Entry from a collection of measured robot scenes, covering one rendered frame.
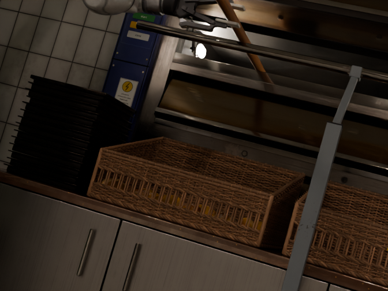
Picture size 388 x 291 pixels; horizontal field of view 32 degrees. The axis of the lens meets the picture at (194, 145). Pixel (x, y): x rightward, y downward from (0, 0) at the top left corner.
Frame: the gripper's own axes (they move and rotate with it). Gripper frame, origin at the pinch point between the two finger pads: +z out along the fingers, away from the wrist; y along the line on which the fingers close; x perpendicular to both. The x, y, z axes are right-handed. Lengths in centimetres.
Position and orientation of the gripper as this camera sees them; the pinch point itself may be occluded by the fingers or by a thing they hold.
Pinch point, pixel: (231, 14)
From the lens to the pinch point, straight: 195.8
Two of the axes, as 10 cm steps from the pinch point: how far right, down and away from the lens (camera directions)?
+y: -2.8, 9.6, -0.9
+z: 9.3, 2.5, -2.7
